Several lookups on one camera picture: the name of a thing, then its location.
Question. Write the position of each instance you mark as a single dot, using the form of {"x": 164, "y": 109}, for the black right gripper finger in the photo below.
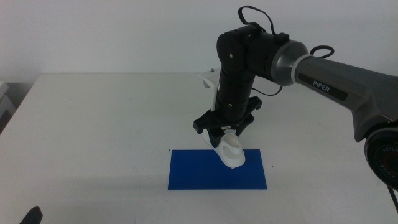
{"x": 215, "y": 138}
{"x": 238, "y": 130}

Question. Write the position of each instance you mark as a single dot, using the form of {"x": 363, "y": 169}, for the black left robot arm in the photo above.
{"x": 32, "y": 216}

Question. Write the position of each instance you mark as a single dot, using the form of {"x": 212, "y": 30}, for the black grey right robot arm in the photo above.
{"x": 326, "y": 77}

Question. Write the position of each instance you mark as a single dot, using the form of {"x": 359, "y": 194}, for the blue rectangular mat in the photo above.
{"x": 192, "y": 172}

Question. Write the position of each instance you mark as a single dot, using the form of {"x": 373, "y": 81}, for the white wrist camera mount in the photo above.
{"x": 209, "y": 82}

